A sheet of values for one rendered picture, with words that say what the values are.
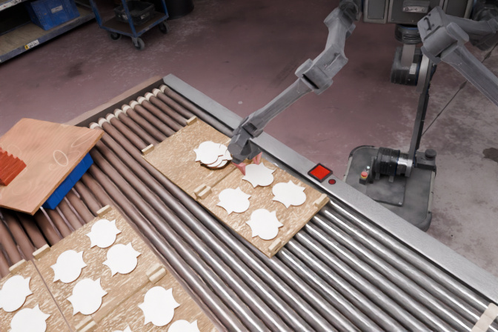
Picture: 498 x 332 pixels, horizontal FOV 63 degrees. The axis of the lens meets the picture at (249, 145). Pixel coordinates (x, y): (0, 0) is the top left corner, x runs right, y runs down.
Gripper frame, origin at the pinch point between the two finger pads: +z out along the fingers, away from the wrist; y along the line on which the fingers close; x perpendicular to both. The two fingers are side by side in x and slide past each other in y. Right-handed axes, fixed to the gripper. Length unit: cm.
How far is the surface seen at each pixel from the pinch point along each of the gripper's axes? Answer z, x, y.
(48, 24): -15, 435, 59
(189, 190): 0.0, 12.7, -24.4
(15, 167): -24, 66, -73
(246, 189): 3.1, -5.4, -8.3
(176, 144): -6.2, 40.5, -10.6
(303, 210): 7.9, -29.8, -1.1
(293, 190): 4.8, -21.4, 2.9
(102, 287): 4, 1, -73
